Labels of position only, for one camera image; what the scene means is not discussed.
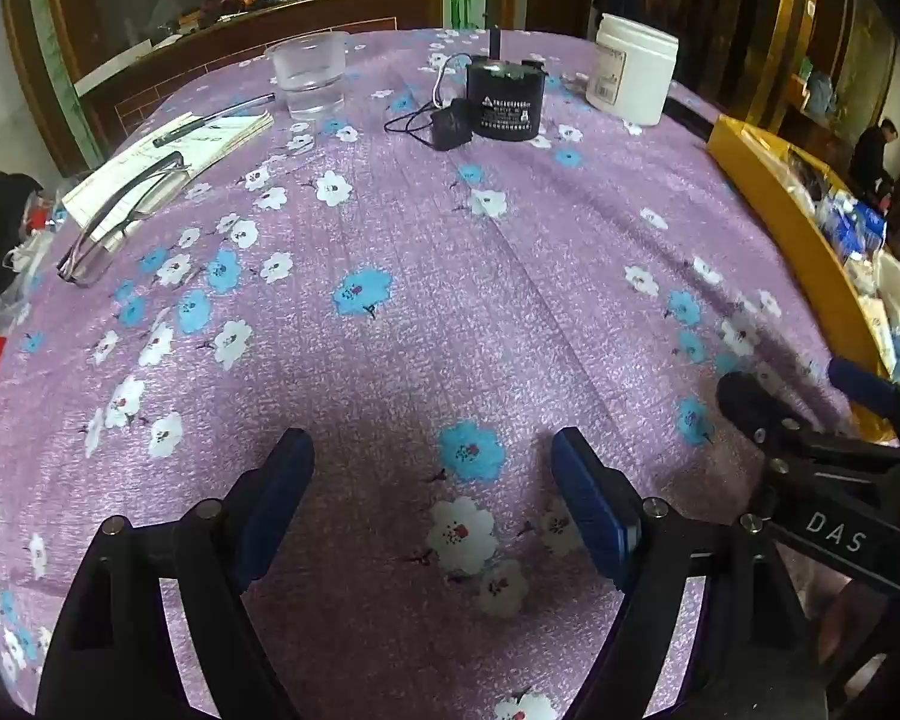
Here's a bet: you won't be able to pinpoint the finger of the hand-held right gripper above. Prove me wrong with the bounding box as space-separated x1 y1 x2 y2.
829 358 900 458
716 371 803 460

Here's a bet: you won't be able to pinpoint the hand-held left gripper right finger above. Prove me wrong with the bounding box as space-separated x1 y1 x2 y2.
551 426 830 720

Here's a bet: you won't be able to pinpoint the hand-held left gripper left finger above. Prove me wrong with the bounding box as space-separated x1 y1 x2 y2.
36 427 316 720

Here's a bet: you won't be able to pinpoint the yellow tray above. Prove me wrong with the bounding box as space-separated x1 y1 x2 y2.
705 114 900 442

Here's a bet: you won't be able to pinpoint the blue white patterned packet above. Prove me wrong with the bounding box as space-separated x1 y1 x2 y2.
825 191 887 256

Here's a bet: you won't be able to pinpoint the purple floral tablecloth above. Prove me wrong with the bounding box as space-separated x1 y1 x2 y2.
0 28 900 720

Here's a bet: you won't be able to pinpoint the clear plastic bag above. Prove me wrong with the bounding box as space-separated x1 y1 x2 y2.
0 225 61 331

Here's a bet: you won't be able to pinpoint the white plastic jar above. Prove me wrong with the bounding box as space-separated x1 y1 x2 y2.
585 13 680 127

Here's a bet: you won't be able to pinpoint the white notebook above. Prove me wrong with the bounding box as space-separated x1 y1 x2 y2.
60 111 275 252

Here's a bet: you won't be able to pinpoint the black bag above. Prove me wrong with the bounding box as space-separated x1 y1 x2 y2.
0 171 46 335

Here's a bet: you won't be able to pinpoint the black pen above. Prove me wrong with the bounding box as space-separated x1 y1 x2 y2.
154 94 275 147

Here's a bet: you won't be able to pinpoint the black cylindrical motor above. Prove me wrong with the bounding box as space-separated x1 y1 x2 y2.
465 28 548 142

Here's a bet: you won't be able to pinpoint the clear glass cup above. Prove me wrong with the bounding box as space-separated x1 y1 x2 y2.
264 31 352 121

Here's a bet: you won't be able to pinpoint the wooden counter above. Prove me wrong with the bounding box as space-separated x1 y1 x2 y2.
75 0 436 158

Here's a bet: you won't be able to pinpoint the black frame eyeglasses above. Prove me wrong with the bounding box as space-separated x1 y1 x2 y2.
58 152 194 287

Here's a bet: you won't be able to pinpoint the black motor cable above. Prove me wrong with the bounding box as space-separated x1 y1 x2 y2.
385 109 436 142

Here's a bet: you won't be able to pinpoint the black power adapter with cable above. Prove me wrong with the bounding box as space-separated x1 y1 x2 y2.
429 99 475 153

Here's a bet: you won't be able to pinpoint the dark coat on post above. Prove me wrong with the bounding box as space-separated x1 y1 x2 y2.
591 0 646 38

